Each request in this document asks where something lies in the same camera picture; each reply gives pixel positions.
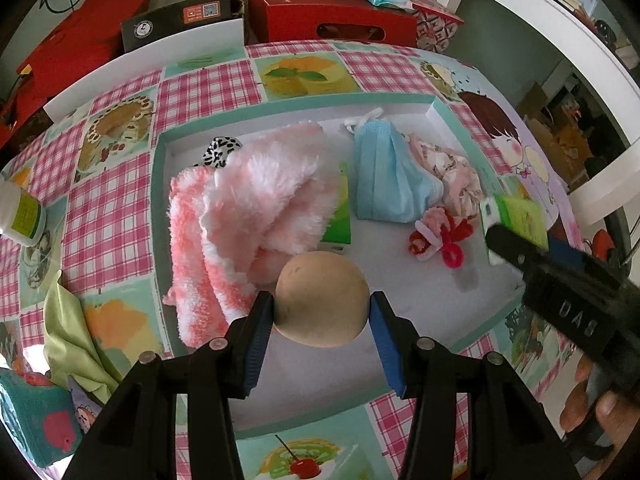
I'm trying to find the pink floral fabric bundle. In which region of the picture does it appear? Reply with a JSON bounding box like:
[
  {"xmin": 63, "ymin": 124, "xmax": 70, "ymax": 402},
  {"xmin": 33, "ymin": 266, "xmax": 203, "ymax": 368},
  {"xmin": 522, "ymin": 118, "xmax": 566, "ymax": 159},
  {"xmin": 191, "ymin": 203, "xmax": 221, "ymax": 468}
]
[{"xmin": 407, "ymin": 133, "xmax": 484, "ymax": 220}]

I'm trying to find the red pink hair tie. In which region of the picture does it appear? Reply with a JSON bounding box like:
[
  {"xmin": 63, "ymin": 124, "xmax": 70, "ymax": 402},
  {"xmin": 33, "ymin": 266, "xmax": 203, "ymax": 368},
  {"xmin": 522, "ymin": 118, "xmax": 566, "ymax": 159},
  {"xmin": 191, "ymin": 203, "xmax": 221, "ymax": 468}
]
[{"xmin": 406, "ymin": 205, "xmax": 475, "ymax": 270}]

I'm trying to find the beige egg sponge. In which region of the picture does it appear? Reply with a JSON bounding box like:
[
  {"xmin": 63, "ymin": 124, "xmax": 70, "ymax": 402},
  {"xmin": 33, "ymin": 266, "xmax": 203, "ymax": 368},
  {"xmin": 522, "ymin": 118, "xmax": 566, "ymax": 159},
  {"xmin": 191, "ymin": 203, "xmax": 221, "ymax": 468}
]
[{"xmin": 274, "ymin": 252, "xmax": 370, "ymax": 348}]

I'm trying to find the pink white zigzag towel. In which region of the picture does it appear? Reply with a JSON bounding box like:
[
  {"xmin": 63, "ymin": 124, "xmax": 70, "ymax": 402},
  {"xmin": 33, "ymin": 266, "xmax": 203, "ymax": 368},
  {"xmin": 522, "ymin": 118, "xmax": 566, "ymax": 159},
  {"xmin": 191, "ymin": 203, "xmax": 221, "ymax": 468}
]
[{"xmin": 165, "ymin": 122, "xmax": 341, "ymax": 348}]

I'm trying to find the purple baby wipes pack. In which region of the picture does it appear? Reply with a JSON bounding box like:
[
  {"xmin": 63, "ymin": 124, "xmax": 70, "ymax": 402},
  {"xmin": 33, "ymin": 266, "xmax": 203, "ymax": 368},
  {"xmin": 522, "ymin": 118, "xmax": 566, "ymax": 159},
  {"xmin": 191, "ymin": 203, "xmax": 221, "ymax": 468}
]
[{"xmin": 67, "ymin": 376, "xmax": 104, "ymax": 434}]

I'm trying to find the blue face mask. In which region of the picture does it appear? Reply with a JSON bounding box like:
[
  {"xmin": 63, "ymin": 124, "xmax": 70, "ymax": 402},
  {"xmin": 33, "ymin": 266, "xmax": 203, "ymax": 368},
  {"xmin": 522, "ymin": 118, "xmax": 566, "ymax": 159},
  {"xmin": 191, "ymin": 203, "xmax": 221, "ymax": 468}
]
[{"xmin": 345, "ymin": 108, "xmax": 444, "ymax": 223}]

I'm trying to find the green microfiber cloth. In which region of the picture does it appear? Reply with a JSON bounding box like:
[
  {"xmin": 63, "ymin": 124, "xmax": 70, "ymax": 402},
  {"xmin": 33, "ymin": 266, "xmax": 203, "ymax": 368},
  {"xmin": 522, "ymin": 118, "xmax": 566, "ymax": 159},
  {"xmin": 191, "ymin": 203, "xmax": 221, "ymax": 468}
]
[{"xmin": 43, "ymin": 270, "xmax": 119, "ymax": 404}]

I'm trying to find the green tissue pack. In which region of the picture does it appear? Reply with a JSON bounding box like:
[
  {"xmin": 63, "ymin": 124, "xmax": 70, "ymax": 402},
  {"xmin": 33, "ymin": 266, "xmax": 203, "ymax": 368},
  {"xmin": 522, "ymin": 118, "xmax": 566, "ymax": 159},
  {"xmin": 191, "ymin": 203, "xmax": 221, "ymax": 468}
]
[
  {"xmin": 480, "ymin": 195, "xmax": 549, "ymax": 266},
  {"xmin": 319, "ymin": 162, "xmax": 352, "ymax": 252}
]

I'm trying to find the black white spotted scrunchie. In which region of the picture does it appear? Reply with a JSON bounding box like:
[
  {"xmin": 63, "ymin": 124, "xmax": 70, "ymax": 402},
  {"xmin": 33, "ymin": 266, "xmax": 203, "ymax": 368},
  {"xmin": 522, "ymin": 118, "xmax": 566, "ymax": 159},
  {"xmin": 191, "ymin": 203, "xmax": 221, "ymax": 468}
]
[{"xmin": 198, "ymin": 136, "xmax": 243, "ymax": 168}]

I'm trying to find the person's hand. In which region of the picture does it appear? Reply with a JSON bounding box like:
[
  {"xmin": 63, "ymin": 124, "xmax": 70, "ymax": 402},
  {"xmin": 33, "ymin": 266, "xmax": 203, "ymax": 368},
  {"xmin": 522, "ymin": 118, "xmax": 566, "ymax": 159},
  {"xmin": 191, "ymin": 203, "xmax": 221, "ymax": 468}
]
[{"xmin": 560, "ymin": 356, "xmax": 639, "ymax": 479}]

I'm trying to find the teal plastic toy case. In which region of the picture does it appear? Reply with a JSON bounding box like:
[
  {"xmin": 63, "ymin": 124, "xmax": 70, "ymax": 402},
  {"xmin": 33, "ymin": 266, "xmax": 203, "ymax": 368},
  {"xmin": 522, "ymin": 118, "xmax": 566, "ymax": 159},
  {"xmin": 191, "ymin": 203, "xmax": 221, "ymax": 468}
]
[{"xmin": 1, "ymin": 368, "xmax": 82, "ymax": 468}]

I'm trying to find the teal rimmed white tray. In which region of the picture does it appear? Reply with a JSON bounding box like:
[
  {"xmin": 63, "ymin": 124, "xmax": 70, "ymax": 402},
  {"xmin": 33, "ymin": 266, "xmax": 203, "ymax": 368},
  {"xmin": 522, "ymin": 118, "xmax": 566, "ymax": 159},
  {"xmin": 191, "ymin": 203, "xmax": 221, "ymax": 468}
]
[{"xmin": 151, "ymin": 93, "xmax": 523, "ymax": 438}]

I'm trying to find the red patterned box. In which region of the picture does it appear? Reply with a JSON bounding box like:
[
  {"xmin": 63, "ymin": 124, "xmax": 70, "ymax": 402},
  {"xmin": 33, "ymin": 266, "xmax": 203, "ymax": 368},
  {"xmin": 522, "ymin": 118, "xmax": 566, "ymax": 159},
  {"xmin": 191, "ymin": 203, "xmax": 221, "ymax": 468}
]
[{"xmin": 409, "ymin": 0, "xmax": 464, "ymax": 53}]

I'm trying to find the patterned tablecloth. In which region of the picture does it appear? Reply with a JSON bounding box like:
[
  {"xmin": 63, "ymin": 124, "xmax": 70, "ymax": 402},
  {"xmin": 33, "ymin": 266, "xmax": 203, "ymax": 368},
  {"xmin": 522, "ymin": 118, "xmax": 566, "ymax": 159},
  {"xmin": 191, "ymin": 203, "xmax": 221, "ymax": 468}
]
[{"xmin": 1, "ymin": 41, "xmax": 580, "ymax": 479}]

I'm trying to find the white pill bottle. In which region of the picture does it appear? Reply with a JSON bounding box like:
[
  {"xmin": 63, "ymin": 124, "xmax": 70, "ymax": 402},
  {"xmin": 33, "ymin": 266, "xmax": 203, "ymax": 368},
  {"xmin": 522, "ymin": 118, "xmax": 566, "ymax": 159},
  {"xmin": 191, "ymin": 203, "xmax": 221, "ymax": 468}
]
[{"xmin": 0, "ymin": 180, "xmax": 47, "ymax": 247}]

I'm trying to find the white board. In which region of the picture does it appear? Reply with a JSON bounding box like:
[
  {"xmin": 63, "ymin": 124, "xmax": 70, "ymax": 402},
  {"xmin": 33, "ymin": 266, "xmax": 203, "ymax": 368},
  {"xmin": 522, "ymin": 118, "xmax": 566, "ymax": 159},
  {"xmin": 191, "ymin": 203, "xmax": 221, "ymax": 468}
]
[{"xmin": 43, "ymin": 18, "xmax": 245, "ymax": 122}]

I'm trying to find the red gift box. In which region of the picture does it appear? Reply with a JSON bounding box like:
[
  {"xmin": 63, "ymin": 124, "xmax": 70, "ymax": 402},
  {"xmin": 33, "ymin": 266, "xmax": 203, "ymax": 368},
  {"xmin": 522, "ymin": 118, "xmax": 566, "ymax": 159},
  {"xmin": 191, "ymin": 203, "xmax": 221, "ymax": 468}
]
[{"xmin": 247, "ymin": 0, "xmax": 416, "ymax": 48}]

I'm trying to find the red bag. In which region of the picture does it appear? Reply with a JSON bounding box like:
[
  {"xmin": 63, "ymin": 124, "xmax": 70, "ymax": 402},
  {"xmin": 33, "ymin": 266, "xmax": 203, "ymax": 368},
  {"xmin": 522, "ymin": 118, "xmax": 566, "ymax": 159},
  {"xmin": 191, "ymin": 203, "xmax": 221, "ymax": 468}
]
[{"xmin": 1, "ymin": 0, "xmax": 151, "ymax": 144}]

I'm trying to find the black rectangular box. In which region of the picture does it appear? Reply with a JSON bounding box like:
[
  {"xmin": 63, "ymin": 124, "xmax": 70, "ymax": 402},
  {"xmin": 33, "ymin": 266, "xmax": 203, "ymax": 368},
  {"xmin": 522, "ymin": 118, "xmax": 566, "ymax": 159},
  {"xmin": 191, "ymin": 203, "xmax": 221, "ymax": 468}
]
[{"xmin": 120, "ymin": 0, "xmax": 244, "ymax": 53}]

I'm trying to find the white shelf frame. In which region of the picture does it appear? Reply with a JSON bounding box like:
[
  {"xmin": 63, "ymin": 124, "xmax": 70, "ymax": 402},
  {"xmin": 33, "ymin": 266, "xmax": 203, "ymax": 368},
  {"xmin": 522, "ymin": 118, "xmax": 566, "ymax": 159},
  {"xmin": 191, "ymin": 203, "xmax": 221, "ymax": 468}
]
[{"xmin": 437, "ymin": 0, "xmax": 640, "ymax": 226}]

